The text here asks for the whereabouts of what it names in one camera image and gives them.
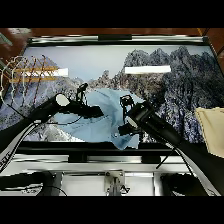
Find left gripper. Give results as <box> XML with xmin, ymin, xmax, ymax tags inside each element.
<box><xmin>68</xmin><ymin>100</ymin><xmax>105</xmax><ymax>120</ymax></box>

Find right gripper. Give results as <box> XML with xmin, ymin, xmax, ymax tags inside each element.
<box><xmin>117</xmin><ymin>122</ymin><xmax>138</xmax><ymax>137</ymax></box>

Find light blue shirt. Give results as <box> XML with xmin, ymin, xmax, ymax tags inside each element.
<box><xmin>53</xmin><ymin>87</ymin><xmax>145</xmax><ymax>151</ymax></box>

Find beige garment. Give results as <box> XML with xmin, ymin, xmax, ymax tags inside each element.
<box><xmin>194</xmin><ymin>106</ymin><xmax>224</xmax><ymax>160</ymax></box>

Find black cable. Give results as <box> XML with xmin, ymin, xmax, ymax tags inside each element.
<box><xmin>155</xmin><ymin>148</ymin><xmax>176</xmax><ymax>170</ymax></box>
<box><xmin>45</xmin><ymin>114</ymin><xmax>84</xmax><ymax>127</ymax></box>

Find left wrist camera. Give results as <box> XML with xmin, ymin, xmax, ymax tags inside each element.
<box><xmin>75</xmin><ymin>82</ymin><xmax>90</xmax><ymax>103</ymax></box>

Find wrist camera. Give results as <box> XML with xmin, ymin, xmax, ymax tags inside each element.
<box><xmin>75</xmin><ymin>82</ymin><xmax>90</xmax><ymax>103</ymax></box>
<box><xmin>119</xmin><ymin>94</ymin><xmax>135</xmax><ymax>114</ymax></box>

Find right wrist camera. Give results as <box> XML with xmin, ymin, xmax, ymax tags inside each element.
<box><xmin>119</xmin><ymin>94</ymin><xmax>135</xmax><ymax>114</ymax></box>

